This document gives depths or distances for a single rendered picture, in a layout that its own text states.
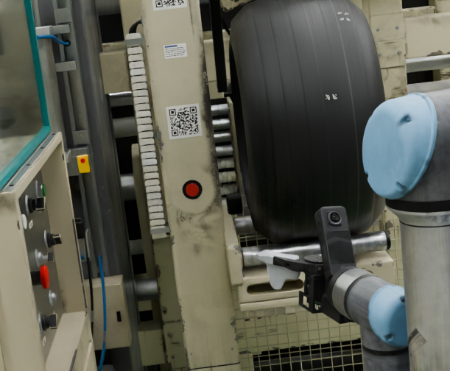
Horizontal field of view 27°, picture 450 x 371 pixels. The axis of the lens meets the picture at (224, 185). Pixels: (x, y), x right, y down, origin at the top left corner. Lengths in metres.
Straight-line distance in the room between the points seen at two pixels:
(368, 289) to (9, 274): 0.51
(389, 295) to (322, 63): 0.78
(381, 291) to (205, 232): 0.92
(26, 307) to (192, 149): 0.86
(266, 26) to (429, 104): 0.96
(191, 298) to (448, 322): 1.13
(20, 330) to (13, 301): 0.05
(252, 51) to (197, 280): 0.56
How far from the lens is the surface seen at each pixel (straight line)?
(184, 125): 2.10
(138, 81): 2.10
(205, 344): 2.24
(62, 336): 1.80
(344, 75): 1.94
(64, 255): 1.88
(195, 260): 2.17
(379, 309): 1.28
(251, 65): 1.97
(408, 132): 1.06
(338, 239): 1.44
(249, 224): 2.37
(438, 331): 1.16
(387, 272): 2.13
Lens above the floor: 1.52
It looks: 12 degrees down
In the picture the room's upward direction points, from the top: 6 degrees counter-clockwise
